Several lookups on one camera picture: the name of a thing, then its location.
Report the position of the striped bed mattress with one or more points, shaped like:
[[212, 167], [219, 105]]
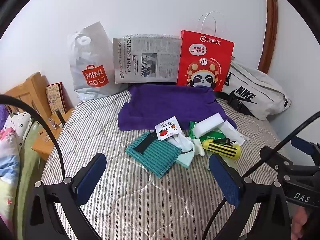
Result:
[[140, 205]]

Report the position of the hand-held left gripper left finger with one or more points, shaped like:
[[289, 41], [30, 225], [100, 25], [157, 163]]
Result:
[[91, 177]]

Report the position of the wooden headboard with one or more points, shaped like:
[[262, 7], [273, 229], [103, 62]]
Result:
[[27, 92]]

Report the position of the red paper bag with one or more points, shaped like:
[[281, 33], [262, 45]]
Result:
[[205, 60]]

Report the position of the green wet wipes packet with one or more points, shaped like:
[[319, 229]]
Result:
[[212, 135]]

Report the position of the light green cloth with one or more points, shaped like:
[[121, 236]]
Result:
[[186, 158]]

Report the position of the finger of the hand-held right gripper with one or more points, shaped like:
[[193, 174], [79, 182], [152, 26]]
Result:
[[303, 146], [273, 161]]

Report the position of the pink floral blanket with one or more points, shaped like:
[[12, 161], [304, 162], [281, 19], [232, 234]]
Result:
[[7, 170]]

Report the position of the white glove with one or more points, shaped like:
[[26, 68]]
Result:
[[183, 142]]

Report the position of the white plastic shopping bag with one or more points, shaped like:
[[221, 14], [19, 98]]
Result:
[[92, 62]]

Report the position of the patterned book box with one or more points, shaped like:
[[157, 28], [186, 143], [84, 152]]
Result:
[[56, 98]]

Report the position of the clear glass bottle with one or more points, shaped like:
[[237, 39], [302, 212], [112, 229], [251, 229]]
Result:
[[51, 123]]

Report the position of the teal ribbed cloth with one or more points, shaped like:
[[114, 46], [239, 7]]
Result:
[[152, 155]]

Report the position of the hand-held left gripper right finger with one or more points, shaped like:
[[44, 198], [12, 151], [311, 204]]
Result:
[[226, 180]]

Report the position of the yellow black striped pouch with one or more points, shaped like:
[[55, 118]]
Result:
[[222, 149]]

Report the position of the white foam sponge block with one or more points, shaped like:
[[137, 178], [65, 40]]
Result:
[[208, 125]]

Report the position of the person's right hand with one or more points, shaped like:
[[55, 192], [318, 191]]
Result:
[[301, 220]]

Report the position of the white tomato print sachet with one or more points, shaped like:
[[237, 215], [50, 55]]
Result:
[[167, 128]]

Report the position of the white dotted pillow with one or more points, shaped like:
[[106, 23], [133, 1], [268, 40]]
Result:
[[16, 127]]

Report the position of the purple towel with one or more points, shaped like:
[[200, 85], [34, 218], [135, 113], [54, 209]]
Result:
[[170, 105]]

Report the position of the green blanket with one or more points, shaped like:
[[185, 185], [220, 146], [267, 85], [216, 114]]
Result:
[[27, 170]]

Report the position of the black tube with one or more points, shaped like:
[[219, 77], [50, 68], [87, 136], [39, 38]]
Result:
[[60, 119]]

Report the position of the white waist bag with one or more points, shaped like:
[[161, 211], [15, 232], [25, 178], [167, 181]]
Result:
[[255, 90]]

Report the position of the folded newspaper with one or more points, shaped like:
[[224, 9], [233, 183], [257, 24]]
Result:
[[147, 60]]

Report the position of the wooden door frame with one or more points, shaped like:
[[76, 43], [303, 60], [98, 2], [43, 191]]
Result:
[[271, 25]]

